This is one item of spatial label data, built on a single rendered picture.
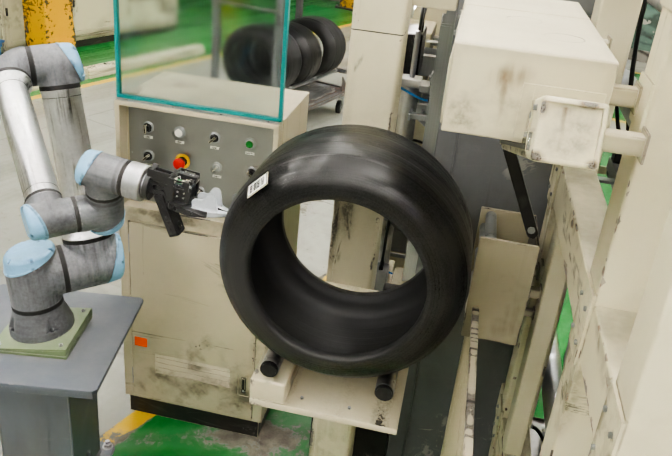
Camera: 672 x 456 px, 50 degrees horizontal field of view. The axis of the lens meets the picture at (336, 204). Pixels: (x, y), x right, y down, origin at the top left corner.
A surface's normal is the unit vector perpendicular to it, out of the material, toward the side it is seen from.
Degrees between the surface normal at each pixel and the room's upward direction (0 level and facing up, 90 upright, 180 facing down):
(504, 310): 90
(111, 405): 0
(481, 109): 90
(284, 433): 0
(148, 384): 90
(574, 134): 72
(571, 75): 90
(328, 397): 0
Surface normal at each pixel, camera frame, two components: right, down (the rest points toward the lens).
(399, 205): -0.09, 0.26
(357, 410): 0.09, -0.90
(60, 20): 0.85, 0.27
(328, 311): 0.11, -0.47
